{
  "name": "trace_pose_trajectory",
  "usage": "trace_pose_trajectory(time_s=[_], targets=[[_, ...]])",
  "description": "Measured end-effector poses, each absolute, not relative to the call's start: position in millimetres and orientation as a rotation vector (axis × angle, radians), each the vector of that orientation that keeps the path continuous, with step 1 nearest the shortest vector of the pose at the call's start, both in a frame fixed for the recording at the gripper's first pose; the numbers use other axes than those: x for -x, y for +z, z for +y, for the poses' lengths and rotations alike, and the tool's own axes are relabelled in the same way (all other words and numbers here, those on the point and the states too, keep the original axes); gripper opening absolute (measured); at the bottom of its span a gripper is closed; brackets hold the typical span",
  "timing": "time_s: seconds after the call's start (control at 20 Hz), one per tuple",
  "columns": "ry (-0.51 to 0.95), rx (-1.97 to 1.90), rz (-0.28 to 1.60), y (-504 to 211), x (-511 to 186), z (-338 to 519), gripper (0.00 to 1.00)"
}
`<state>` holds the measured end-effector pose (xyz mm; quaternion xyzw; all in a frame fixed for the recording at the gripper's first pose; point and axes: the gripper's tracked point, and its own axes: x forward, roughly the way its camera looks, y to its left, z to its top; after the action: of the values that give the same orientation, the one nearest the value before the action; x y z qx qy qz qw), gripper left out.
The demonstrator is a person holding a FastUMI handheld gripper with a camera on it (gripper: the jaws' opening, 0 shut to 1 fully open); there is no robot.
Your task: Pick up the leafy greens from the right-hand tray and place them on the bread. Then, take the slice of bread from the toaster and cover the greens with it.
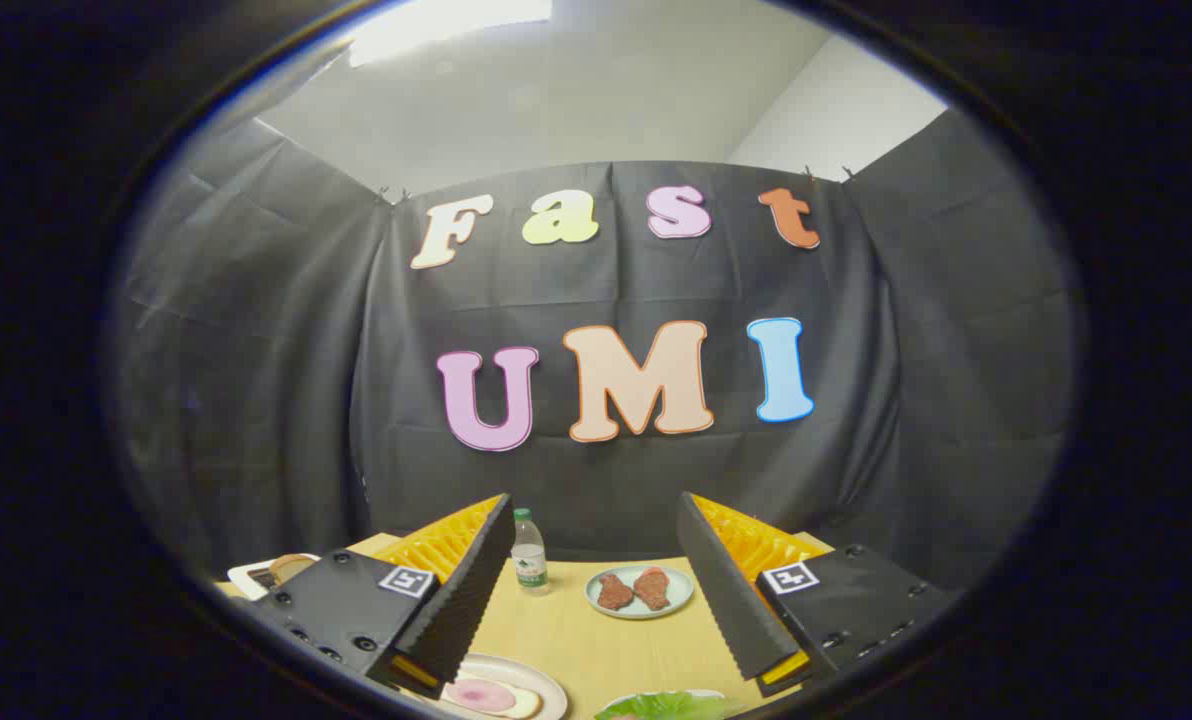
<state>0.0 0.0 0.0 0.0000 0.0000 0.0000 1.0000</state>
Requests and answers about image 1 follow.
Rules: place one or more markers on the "white toaster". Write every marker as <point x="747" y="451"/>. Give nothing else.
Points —
<point x="246" y="578"/>

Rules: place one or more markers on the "clear plastic water bottle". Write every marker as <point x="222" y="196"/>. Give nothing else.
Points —
<point x="529" y="560"/>

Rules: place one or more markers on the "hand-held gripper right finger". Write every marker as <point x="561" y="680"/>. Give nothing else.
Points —
<point x="726" y="590"/>

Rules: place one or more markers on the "pale blue plate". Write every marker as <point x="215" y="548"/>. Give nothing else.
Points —
<point x="678" y="594"/>

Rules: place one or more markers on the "brown meat piece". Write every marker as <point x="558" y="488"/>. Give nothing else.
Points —
<point x="652" y="589"/>
<point x="615" y="593"/>

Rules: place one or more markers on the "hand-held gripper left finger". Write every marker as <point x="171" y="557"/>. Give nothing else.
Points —
<point x="466" y="590"/>

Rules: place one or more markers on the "toast bread slice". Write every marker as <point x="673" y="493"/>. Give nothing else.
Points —
<point x="294" y="566"/>

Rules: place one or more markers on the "sandwich bread slice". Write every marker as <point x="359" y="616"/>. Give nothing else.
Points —
<point x="528" y="705"/>

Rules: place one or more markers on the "black backdrop cloth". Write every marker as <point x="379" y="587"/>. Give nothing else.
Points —
<point x="256" y="350"/>

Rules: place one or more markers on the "pink ham slice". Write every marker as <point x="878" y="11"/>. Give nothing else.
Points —
<point x="481" y="696"/>

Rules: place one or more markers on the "white plate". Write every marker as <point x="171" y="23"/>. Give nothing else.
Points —
<point x="676" y="691"/>

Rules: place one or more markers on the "beige plate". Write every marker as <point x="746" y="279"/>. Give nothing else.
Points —
<point x="548" y="690"/>

